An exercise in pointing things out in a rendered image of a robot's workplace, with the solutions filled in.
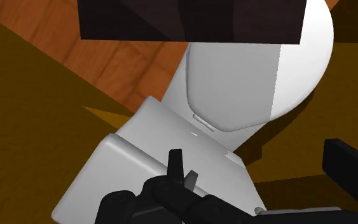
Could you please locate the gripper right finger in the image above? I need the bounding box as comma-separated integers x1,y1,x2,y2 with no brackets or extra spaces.
254,138,358,224

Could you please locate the dark robot stand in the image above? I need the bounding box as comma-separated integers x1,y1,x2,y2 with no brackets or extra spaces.
77,0,308,45

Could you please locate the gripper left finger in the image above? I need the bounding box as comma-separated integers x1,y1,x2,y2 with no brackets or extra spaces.
94,148,254,224

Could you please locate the white toilet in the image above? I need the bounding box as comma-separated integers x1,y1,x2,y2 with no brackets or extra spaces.
50,0,334,224

